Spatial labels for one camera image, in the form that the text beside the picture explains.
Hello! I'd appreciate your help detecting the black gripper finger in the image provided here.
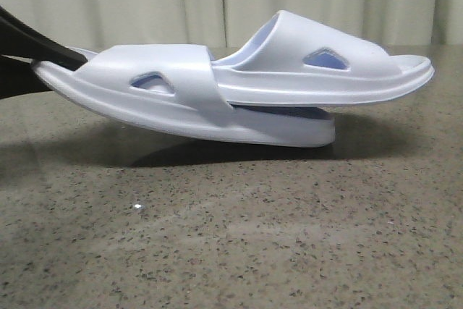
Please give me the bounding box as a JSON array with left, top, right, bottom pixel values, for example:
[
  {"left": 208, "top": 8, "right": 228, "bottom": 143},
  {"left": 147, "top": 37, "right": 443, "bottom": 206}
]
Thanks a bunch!
[{"left": 1, "top": 8, "right": 88, "bottom": 99}]

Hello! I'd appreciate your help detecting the light blue slipper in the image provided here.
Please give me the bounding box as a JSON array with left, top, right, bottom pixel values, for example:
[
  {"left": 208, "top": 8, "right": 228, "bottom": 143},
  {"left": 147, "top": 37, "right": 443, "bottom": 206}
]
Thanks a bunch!
[
  {"left": 212, "top": 10, "right": 434, "bottom": 107},
  {"left": 33, "top": 44, "right": 335, "bottom": 147}
]

